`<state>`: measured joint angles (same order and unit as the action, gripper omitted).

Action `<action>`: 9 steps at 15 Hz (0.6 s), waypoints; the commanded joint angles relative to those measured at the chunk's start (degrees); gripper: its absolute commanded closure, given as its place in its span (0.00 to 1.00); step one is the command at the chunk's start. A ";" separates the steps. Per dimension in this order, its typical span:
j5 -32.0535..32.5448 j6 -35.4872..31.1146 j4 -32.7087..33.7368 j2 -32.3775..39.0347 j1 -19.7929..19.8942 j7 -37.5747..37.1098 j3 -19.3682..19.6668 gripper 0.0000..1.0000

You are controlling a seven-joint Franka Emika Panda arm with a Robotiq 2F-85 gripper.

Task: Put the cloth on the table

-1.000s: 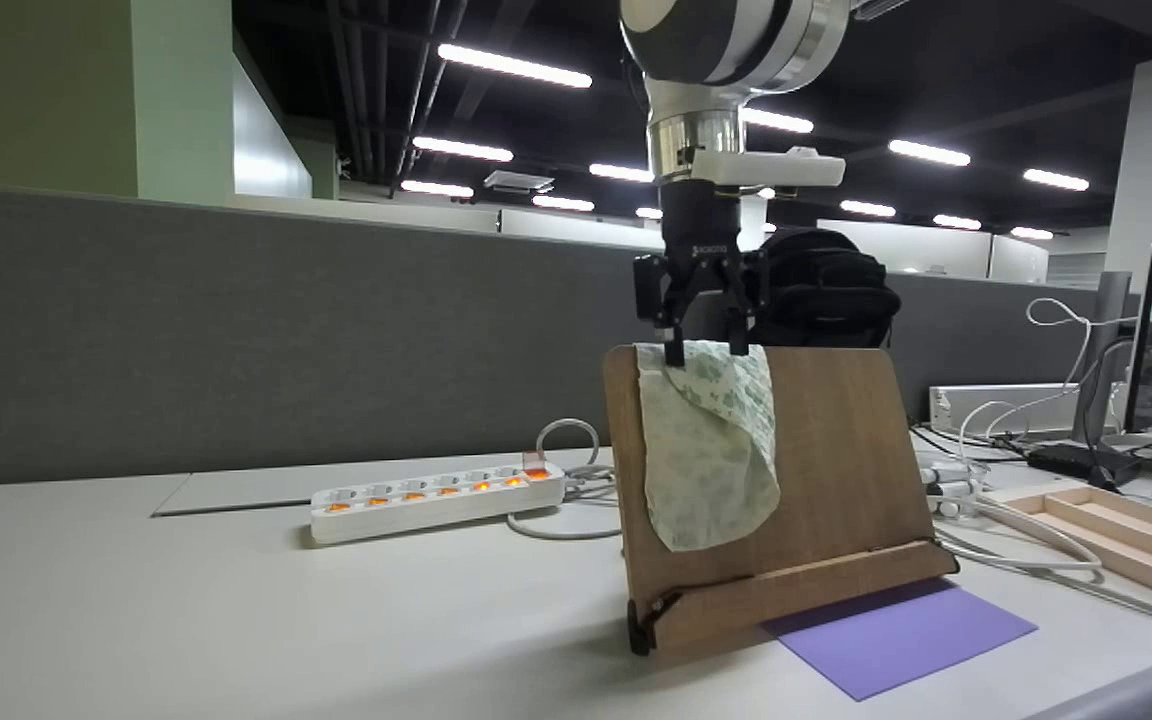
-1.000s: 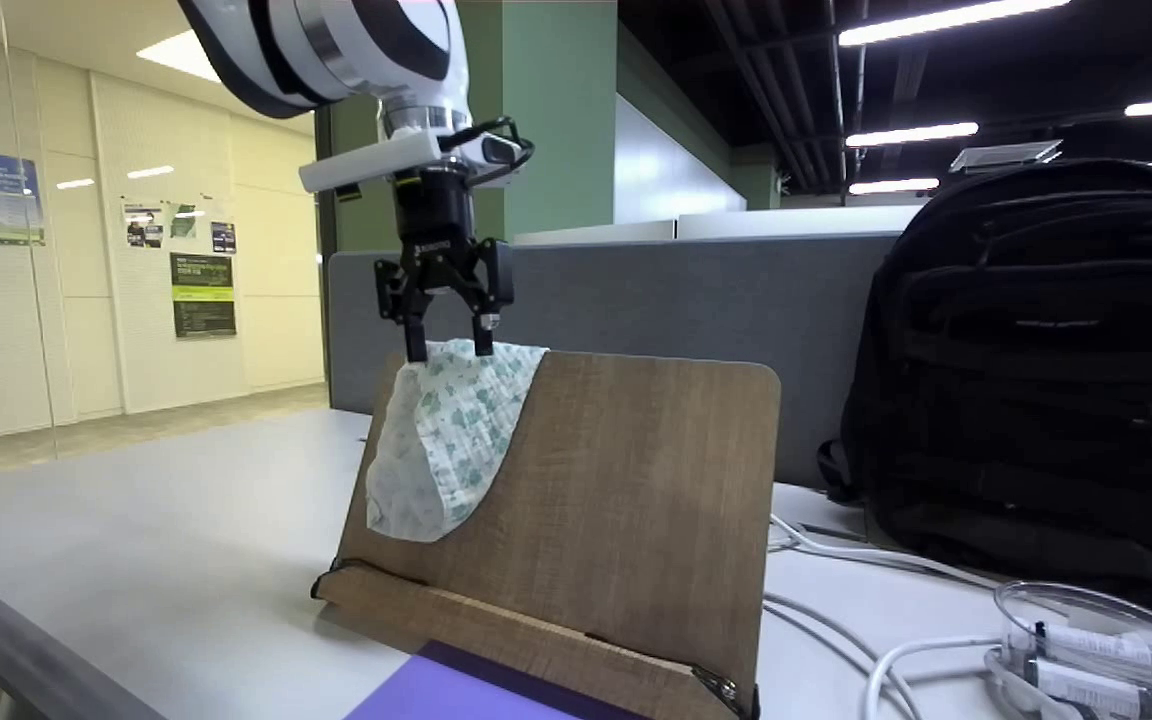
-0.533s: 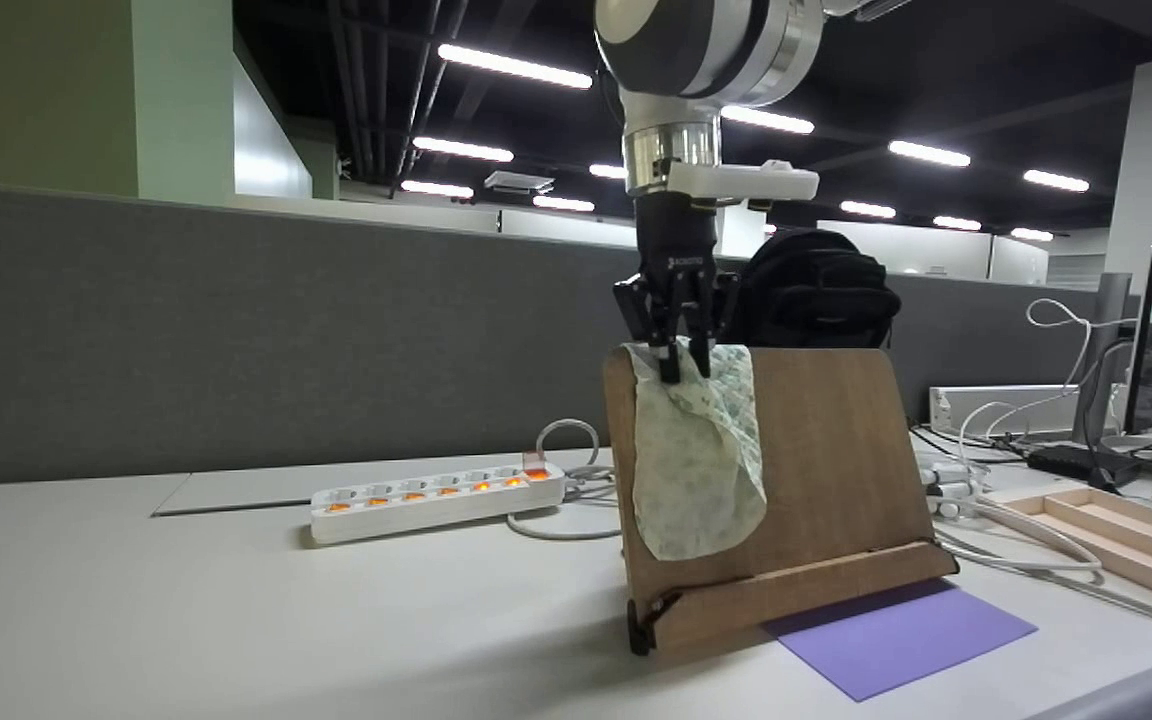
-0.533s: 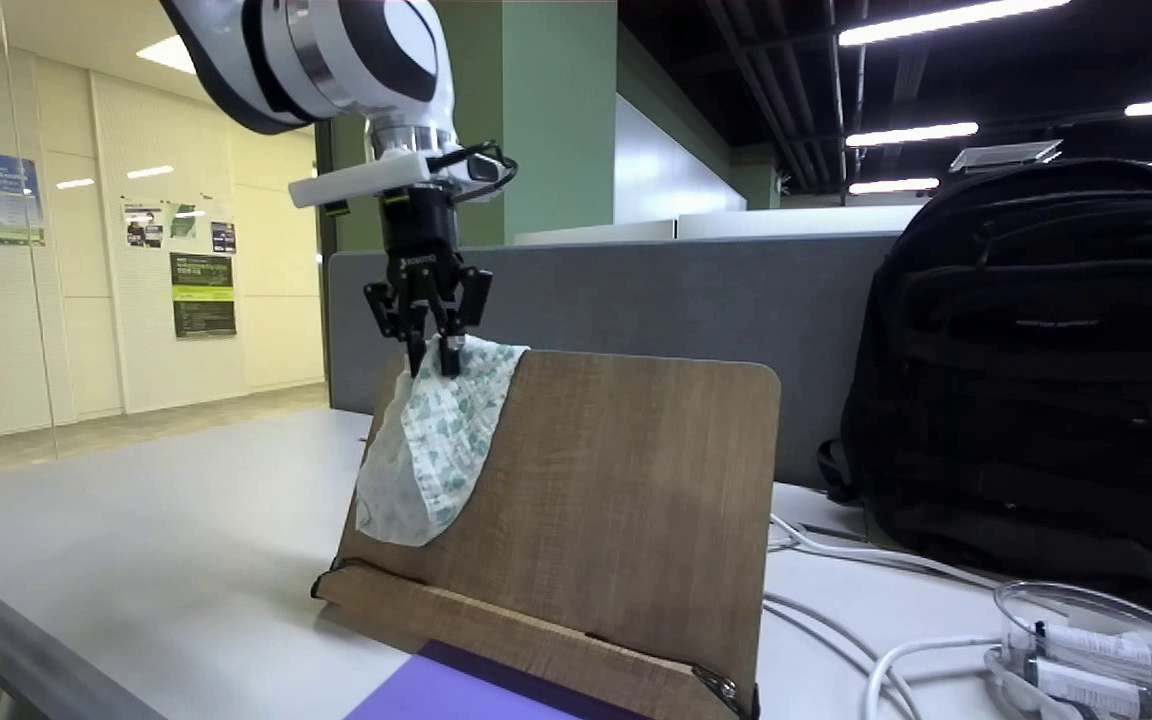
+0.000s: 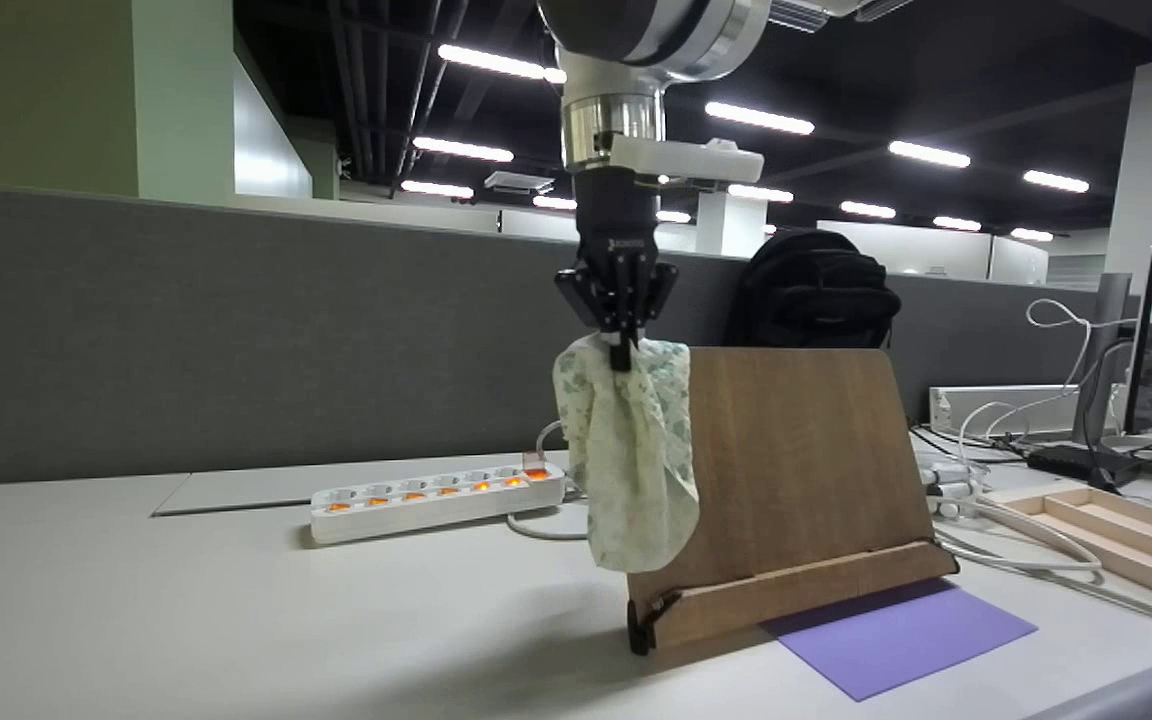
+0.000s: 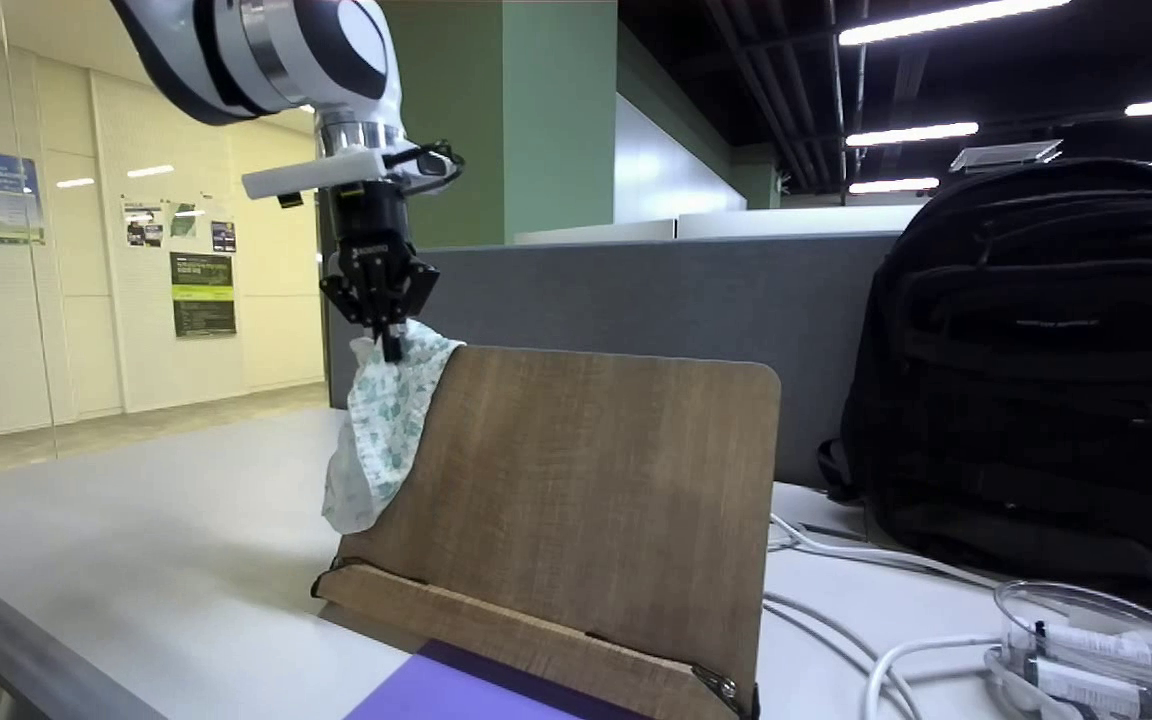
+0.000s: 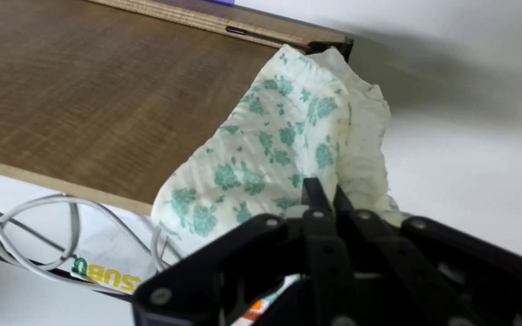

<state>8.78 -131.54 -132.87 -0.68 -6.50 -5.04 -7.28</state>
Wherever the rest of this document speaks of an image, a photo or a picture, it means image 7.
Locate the white cloth with green print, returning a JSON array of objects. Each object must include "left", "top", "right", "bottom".
[{"left": 149, "top": 42, "right": 405, "bottom": 245}]

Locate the white paper with yellow-green logo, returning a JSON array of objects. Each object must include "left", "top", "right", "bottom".
[{"left": 49, "top": 205, "right": 167, "bottom": 297}]

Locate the wooden book stand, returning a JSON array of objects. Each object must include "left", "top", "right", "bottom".
[{"left": 0, "top": 0, "right": 356, "bottom": 217}]

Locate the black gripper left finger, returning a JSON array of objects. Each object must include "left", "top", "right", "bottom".
[{"left": 131, "top": 176, "right": 359, "bottom": 326}]

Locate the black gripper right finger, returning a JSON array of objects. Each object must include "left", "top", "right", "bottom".
[{"left": 332, "top": 183, "right": 522, "bottom": 326}]

